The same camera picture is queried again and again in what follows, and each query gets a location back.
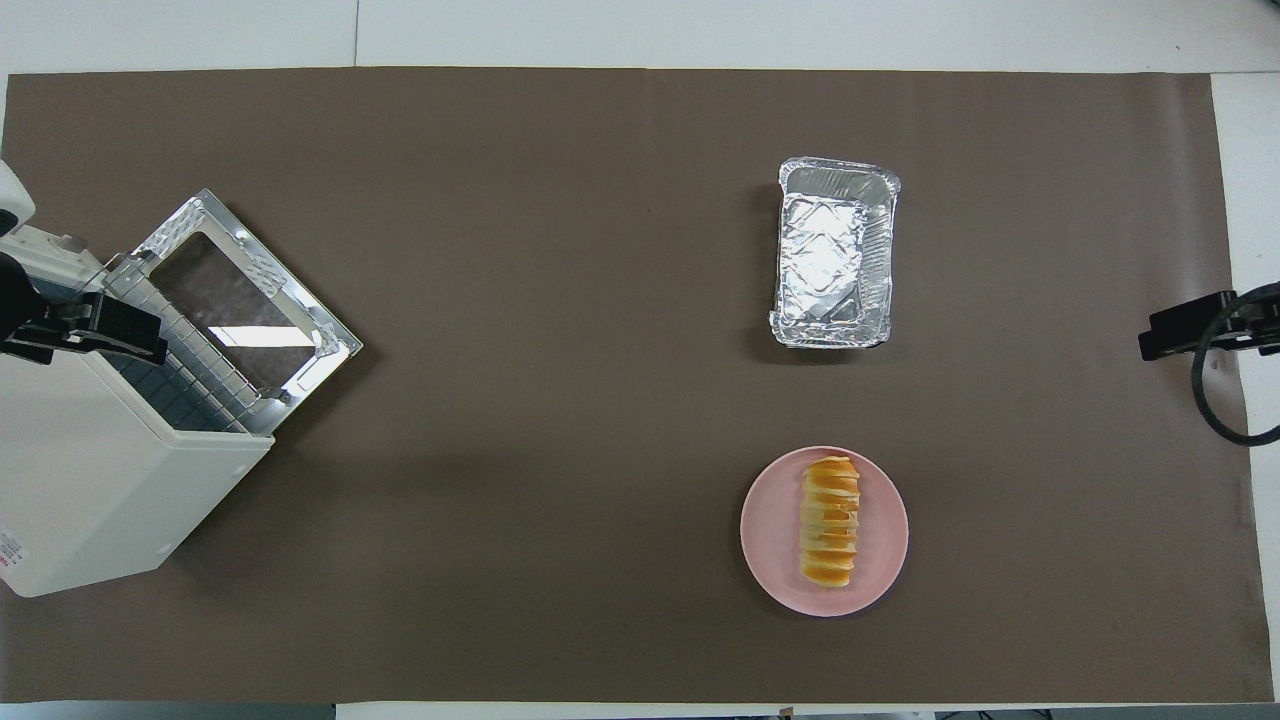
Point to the cream toaster oven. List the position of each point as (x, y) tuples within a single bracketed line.
[(90, 480)]

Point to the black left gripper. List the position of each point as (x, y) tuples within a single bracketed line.
[(15, 300)]

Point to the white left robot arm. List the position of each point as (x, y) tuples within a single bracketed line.
[(12, 195)]

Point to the sliced orange bread loaf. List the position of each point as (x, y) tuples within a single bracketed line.
[(830, 520)]

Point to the brown paper table mat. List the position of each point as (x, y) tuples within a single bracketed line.
[(620, 400)]

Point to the pink round plate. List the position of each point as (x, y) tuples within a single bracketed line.
[(770, 550)]

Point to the aluminium foil tray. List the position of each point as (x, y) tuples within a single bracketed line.
[(835, 250)]

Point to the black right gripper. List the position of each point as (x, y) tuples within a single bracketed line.
[(1265, 330)]

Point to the glass oven door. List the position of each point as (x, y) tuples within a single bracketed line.
[(240, 300)]

